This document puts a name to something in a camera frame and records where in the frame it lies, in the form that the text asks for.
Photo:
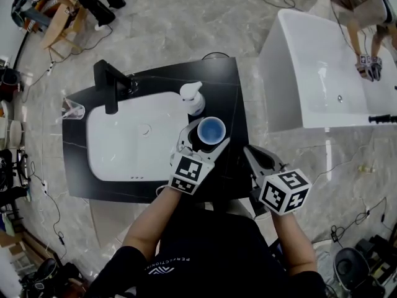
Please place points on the black vanity with white sink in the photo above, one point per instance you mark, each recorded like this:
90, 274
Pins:
77, 166

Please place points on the white power strip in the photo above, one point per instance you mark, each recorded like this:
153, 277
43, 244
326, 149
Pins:
45, 187
50, 67

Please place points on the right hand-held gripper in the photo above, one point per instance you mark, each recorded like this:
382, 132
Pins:
285, 194

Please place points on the dark round appliance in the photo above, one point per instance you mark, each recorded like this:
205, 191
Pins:
9, 79

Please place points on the person's left forearm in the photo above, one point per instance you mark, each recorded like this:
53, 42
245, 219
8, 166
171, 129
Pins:
149, 222

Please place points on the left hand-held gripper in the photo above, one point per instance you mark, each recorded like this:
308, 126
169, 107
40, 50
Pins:
189, 172

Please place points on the round wooden table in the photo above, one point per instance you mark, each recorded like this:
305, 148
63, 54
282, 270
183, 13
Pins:
59, 23

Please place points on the white bathtub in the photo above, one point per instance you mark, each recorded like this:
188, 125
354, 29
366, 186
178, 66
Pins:
310, 73

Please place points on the small yellow bottle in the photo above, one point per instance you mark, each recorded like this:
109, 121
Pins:
367, 169

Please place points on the white pump bottle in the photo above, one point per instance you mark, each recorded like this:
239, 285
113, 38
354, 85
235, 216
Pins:
193, 102

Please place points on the person's right forearm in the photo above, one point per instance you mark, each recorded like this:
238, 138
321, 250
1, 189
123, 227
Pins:
294, 244

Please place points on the person's black shirt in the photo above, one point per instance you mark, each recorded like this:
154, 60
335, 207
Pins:
217, 259

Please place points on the clear glass tumbler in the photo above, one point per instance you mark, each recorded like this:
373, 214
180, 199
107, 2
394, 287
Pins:
76, 110

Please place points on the pink electric toothbrush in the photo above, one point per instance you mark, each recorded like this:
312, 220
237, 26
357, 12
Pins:
65, 104

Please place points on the black bathtub faucet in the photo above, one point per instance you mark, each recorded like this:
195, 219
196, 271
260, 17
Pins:
381, 119

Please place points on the grey cabinet door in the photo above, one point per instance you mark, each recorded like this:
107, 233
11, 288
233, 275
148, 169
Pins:
108, 219

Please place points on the white sink basin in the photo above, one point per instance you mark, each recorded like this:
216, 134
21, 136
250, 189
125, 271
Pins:
124, 141

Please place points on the teal cloth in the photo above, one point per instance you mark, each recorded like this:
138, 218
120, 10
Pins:
8, 225

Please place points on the blue plastic cup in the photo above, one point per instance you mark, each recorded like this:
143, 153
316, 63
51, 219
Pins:
211, 130

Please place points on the white round stool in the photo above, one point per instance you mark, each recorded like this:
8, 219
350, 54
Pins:
17, 132

